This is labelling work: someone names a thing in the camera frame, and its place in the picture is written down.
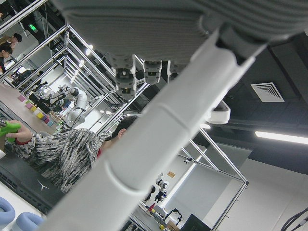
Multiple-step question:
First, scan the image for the white round ceiling device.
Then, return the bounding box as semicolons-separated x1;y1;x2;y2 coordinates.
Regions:
206;101;232;125

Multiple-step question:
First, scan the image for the person in patterned sweater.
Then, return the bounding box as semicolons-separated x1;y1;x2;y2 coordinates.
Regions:
11;115;139;194

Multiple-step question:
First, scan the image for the black monitor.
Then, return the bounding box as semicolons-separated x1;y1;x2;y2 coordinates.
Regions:
184;214;205;231

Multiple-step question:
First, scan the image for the white ceiling air vent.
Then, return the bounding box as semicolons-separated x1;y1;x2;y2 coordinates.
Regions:
250;82;285;103

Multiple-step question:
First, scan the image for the ceiling light strip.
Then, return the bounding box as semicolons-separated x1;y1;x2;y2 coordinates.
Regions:
254;131;308;145

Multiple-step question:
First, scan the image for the black laptop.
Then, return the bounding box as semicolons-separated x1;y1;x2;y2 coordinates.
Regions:
0;154;66;215

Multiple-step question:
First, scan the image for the green handheld tool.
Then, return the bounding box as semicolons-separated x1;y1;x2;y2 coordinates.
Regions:
0;121;22;143

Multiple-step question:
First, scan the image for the person with black hair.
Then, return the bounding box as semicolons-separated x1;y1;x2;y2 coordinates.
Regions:
7;33;23;47

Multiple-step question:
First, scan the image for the person with glasses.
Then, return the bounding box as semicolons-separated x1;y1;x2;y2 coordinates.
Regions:
0;45;13;73

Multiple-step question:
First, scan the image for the slanted aluminium frame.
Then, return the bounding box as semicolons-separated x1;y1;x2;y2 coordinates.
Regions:
178;127;250;231

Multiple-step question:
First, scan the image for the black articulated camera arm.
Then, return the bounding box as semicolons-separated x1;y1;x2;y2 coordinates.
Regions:
166;208;184;227

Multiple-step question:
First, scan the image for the large aluminium frame cage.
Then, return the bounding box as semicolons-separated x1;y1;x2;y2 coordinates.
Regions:
0;0;151;135

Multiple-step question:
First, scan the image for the light blue padded ring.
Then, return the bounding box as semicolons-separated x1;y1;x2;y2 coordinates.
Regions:
15;213;45;231
0;196;16;231

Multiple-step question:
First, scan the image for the black cable bundle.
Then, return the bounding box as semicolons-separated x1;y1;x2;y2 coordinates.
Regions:
281;208;308;231

